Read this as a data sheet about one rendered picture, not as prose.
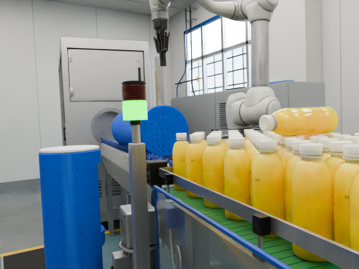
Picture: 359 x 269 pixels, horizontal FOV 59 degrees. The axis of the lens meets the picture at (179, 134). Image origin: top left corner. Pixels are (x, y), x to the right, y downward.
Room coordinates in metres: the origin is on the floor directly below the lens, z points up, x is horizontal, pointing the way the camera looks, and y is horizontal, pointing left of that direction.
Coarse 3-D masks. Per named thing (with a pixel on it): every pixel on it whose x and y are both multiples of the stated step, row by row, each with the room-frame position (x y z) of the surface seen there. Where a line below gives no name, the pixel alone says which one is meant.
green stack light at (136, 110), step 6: (126, 102) 0.81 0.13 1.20; (132, 102) 0.80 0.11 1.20; (138, 102) 0.81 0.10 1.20; (144, 102) 0.82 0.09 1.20; (126, 108) 0.81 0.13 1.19; (132, 108) 0.80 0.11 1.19; (138, 108) 0.81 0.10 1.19; (144, 108) 0.82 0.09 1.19; (126, 114) 0.81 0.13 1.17; (132, 114) 0.80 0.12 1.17; (138, 114) 0.81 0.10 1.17; (144, 114) 0.82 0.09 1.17; (126, 120) 0.81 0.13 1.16
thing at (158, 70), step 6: (156, 60) 2.80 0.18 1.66; (156, 66) 2.80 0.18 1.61; (162, 66) 2.81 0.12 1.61; (156, 72) 2.81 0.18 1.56; (162, 72) 2.81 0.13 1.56; (156, 78) 2.81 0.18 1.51; (162, 78) 2.81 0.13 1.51; (156, 84) 2.82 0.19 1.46; (162, 84) 2.81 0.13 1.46; (156, 90) 2.83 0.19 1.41; (162, 90) 2.81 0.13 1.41; (156, 96) 2.83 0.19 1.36; (162, 96) 2.81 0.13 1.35; (156, 102) 2.84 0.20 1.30; (162, 102) 2.81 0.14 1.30
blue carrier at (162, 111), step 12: (156, 108) 1.71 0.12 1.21; (168, 108) 1.74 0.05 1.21; (120, 120) 2.22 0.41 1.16; (132, 120) 1.87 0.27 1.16; (144, 120) 1.69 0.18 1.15; (156, 120) 1.71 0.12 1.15; (168, 120) 1.74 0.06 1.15; (180, 120) 1.76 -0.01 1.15; (120, 132) 2.15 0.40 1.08; (144, 132) 1.69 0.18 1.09; (156, 132) 1.71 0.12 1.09; (168, 132) 1.74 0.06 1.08; (180, 132) 1.76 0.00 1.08; (156, 144) 1.71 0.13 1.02; (168, 144) 1.73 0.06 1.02; (168, 156) 1.74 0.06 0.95
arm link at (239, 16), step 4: (240, 0) 1.94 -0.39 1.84; (236, 4) 1.93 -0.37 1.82; (240, 4) 1.91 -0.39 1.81; (236, 8) 1.93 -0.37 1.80; (240, 8) 1.91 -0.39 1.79; (236, 12) 1.93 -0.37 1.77; (240, 12) 1.92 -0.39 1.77; (236, 16) 1.95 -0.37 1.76; (240, 16) 1.94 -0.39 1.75; (244, 16) 1.92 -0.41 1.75; (236, 20) 1.99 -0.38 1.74; (240, 20) 2.00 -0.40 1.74; (244, 20) 1.98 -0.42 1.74
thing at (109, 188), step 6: (108, 174) 3.17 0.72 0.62; (108, 180) 3.16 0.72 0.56; (108, 186) 3.16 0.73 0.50; (108, 192) 3.16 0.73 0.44; (108, 198) 3.16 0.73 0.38; (108, 204) 3.16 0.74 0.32; (108, 210) 3.16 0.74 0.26; (108, 216) 3.16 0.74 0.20; (108, 222) 3.17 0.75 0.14; (108, 228) 3.19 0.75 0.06; (108, 234) 3.17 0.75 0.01
